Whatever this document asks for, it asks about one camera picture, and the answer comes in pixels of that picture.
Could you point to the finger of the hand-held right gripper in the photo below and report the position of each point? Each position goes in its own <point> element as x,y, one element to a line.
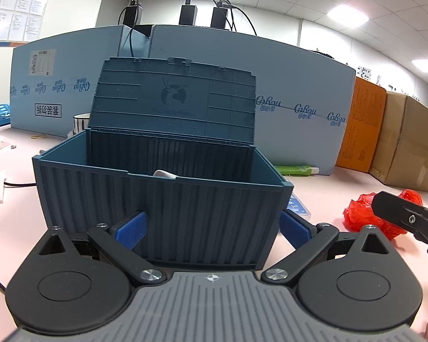
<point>399,212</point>

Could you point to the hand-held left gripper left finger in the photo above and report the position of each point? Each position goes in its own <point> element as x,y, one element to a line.
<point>132,229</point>

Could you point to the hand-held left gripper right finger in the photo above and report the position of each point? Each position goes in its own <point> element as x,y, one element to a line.
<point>292,228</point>

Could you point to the red plastic bag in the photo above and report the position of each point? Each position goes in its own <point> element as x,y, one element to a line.
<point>360,210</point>

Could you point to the white cloth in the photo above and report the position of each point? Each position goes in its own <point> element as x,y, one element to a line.
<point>164,174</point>

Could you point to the dark blue ribbed storage box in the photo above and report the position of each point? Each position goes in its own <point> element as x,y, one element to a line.
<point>199,213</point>

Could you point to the pink desktop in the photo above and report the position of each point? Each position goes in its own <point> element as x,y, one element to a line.
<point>324,203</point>

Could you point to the clear plastic case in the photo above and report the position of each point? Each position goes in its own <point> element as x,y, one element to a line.
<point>299,207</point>

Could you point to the green tube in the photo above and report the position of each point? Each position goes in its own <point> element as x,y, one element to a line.
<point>292,170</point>

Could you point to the brown cardboard box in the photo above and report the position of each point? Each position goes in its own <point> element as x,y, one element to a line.
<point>406,142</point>

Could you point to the orange cardboard box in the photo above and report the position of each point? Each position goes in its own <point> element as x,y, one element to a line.
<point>360,124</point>

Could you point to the striped ceramic bowl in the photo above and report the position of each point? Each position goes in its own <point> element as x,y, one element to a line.
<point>80,124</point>

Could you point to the yellow rubber band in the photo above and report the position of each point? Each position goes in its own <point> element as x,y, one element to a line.
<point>31,136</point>

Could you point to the ceiling light panel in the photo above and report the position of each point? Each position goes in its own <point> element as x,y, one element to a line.
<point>346,16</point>
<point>426,65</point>

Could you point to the large light blue cardboard box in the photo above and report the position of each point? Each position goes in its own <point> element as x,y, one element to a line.
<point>289,78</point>

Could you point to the light blue box with label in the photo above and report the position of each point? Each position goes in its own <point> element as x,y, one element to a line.
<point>57,64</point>

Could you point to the black power adapter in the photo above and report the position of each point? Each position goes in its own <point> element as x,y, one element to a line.
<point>132,15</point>
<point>219,17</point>
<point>188,15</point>

